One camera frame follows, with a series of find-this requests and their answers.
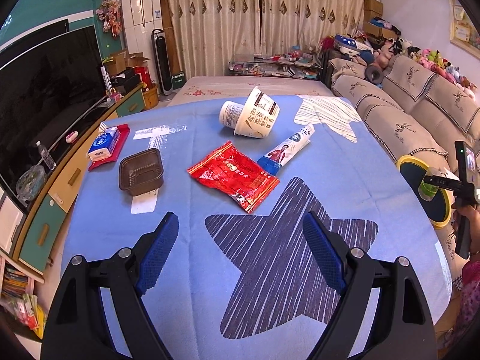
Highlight green white wrapper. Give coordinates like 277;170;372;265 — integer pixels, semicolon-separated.
418;166;446;202

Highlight yellow rimmed dark trash bin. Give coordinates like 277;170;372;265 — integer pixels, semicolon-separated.
396;155;452;229

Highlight blue white toothpaste tube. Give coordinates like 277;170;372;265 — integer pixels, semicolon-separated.
257;124;315;176

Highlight brown plastic tray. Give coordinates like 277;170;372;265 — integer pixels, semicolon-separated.
119;148;164;197

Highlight red snack bag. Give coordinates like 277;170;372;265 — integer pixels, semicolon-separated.
187;141;280;214

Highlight white instant noodle bowl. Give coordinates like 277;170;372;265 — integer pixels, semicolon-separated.
233;87;280;139

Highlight small white yogurt cup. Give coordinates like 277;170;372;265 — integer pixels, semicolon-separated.
219;101;244;129

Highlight person's hand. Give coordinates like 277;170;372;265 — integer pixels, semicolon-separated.
452;202;479;260

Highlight white paper label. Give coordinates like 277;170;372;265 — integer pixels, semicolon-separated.
130;189;159;215

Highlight beige sofa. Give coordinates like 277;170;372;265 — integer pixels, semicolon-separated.
325;53;480;282

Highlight blue star tablecloth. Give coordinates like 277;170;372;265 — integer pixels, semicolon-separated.
63;96;452;359

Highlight tv cabinet with drawers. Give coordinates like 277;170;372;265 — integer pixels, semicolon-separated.
11;85;144;282

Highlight blue tissue pack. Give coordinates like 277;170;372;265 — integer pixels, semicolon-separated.
87;126;120;162

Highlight red cloth mat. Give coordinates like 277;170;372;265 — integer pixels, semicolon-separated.
87;124;130;172

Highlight clear water bottle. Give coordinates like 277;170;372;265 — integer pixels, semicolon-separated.
36;141;56;171

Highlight glass bowl on cabinet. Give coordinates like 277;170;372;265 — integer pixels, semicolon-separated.
16;165;47;203

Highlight white plastic drawer unit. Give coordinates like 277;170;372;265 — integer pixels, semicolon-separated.
0;189;27;255

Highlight cluttered low glass table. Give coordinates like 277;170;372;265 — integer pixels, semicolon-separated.
228;46;321;80

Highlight floral bed cover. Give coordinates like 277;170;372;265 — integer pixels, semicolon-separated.
169;76;333;106

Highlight pile of plush toys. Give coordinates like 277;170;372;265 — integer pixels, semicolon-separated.
317;34;477;100

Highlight large curved television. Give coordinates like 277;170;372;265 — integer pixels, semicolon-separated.
1;26;106;210

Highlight black tower fan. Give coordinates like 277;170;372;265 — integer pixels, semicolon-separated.
151;28;173;96

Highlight cardboard boxes stack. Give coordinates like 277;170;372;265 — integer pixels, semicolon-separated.
363;0;399;39

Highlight beige curtains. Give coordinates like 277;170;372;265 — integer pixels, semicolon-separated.
168;0;364;78

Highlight framed wall picture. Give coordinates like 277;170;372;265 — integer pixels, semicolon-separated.
449;0;480;59

